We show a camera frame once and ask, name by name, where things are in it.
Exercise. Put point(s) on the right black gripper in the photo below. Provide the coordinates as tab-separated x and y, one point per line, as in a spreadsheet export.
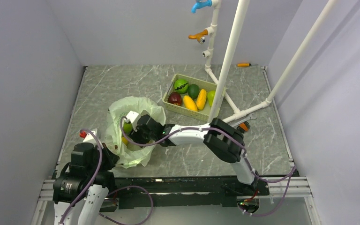
136	136

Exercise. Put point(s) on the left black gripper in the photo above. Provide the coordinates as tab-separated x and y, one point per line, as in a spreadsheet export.
111	158

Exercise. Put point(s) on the green fake apple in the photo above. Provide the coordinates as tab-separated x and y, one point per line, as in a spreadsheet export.
127	128

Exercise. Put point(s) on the light green plastic bag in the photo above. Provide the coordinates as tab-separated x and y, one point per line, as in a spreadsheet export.
130	155

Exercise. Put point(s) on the dark red fake apple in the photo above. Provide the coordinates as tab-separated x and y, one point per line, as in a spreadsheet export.
175	98

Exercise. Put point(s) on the small yellow fake banana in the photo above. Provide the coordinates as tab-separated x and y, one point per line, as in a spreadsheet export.
189	103

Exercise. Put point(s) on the green fake watermelon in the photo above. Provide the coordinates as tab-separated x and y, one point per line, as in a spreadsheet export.
181	86

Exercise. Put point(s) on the yellow fake lemon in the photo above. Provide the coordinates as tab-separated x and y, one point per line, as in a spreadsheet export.
124	140

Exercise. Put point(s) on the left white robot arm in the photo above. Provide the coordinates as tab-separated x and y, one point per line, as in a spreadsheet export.
83	184

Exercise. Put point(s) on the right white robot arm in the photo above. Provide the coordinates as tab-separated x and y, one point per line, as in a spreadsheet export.
219	137

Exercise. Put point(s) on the yellow fake mango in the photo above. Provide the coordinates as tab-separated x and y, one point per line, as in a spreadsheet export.
201	99

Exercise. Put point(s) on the dark green fake avocado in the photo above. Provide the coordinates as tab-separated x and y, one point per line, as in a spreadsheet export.
193	91

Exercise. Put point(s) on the light green fake pear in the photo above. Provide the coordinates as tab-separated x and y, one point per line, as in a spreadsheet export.
210	97

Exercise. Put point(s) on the pale green plastic basket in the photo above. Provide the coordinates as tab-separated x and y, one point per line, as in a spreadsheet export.
202	115

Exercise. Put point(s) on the orange black brush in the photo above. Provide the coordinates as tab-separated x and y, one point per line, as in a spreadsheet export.
243	127

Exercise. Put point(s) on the silver open-end wrench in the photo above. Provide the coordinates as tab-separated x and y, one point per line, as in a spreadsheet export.
235	123

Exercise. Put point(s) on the orange plastic faucet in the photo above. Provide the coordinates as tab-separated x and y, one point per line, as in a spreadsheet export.
199	36

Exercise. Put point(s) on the blue plastic faucet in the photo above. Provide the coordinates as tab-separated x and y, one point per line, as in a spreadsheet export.
201	4

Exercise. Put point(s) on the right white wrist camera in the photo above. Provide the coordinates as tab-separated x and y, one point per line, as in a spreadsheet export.
132	117

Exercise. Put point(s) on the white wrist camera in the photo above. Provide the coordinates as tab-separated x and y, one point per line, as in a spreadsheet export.
87	137
132	117

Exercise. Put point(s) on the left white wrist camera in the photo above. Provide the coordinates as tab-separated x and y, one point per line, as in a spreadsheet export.
87	137

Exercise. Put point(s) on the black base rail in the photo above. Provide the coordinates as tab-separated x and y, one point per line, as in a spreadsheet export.
226	191

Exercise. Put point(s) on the orange handled screwdriver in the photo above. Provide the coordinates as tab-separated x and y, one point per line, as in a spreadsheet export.
244	65

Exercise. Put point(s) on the white PVC pipe frame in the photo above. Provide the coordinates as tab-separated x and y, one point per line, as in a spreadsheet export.
239	18

